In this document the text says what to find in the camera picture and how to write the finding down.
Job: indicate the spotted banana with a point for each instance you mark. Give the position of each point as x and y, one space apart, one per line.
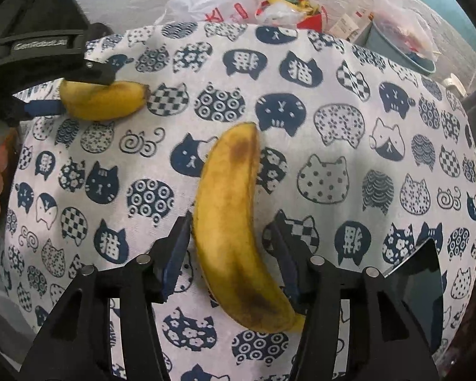
224 235

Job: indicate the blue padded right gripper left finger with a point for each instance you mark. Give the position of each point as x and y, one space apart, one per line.
169 254

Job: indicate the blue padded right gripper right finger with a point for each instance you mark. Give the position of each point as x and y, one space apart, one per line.
289 241

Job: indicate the cat pattern tablecloth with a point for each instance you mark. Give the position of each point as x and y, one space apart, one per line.
362 159

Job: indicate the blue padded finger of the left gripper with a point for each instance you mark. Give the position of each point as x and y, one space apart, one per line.
43 108

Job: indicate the white plastic bag red print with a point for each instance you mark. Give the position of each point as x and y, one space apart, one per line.
211 11

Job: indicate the red white box of trash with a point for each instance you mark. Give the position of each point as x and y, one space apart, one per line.
292 14

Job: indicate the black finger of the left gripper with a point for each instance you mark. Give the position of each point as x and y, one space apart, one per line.
91 72

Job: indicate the yellow banana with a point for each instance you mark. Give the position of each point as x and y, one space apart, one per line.
97 102

